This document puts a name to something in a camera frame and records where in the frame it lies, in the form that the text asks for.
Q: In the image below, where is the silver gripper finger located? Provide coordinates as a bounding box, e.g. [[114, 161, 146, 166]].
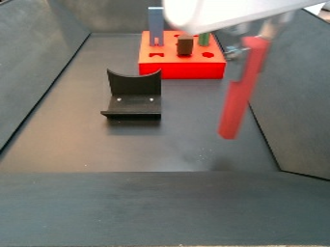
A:
[[261, 12, 293, 41], [223, 23, 249, 61]]

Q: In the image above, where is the red hexagon peg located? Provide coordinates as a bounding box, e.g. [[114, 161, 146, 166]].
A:
[[217, 37, 271, 139]]

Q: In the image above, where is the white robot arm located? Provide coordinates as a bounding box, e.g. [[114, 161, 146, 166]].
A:
[[162, 0, 330, 60]]

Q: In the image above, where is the red peg board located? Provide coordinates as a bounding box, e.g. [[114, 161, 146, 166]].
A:
[[137, 31, 227, 79]]

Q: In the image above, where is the green star peg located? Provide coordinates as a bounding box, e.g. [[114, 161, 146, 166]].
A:
[[199, 33, 209, 46]]

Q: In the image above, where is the brown triangular peg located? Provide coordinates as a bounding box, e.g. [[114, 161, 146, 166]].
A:
[[176, 35, 193, 56]]

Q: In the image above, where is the blue arch peg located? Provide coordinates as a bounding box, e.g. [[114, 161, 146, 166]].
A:
[[148, 7, 164, 46]]

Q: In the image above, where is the black curved holder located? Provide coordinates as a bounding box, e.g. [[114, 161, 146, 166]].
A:
[[100, 70, 161, 119]]

